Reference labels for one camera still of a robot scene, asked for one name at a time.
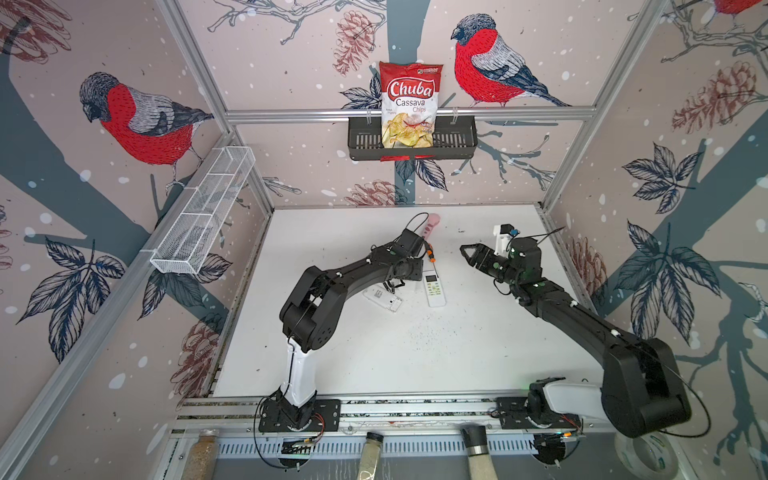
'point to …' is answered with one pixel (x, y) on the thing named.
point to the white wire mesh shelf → (189, 236)
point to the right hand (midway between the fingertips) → (461, 254)
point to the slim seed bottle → (370, 457)
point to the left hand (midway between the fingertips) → (415, 269)
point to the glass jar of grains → (202, 458)
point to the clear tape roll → (648, 457)
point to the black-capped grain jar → (479, 463)
